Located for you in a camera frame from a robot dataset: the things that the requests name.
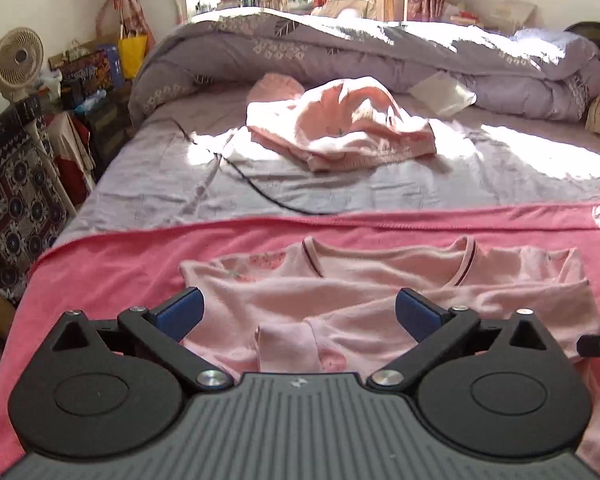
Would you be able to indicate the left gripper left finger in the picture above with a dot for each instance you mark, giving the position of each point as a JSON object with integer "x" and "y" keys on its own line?
{"x": 101, "y": 388}

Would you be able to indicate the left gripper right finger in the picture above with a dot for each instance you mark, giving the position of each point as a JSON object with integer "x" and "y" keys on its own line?
{"x": 500, "y": 389}

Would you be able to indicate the pink strawberry print shirt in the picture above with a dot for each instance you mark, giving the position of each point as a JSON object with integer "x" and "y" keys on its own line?
{"x": 312, "y": 308}

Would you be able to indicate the pink fleece blanket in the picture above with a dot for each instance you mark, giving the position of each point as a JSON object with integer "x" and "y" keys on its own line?
{"x": 104, "y": 274}

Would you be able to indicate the grey patterned bed sheet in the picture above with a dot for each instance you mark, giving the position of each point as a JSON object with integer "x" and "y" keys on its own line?
{"x": 193, "y": 160}

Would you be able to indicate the purple patterned duvet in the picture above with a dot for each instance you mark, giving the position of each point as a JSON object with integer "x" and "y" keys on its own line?
{"x": 536, "y": 73}

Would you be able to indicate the pink strawberry pajama pants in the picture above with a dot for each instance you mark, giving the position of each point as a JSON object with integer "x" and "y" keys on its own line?
{"x": 344, "y": 125}

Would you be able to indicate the white desk fan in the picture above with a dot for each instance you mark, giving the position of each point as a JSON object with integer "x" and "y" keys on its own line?
{"x": 21, "y": 59}

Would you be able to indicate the yellow shopping bag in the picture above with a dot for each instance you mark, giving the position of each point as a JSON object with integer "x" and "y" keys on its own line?
{"x": 132, "y": 50}

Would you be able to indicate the plaid tied curtain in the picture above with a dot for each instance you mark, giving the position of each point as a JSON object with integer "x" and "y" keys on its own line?
{"x": 133, "y": 20}

